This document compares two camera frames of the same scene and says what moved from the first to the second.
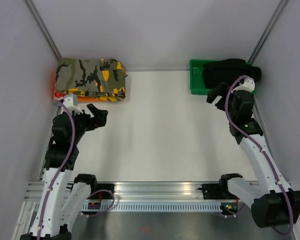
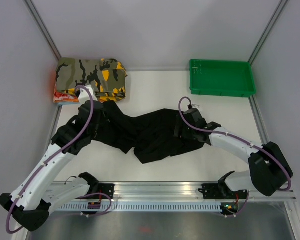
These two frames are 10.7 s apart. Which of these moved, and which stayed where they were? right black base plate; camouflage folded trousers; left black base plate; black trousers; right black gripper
Moved: black trousers; right black gripper
Stayed: camouflage folded trousers; left black base plate; right black base plate
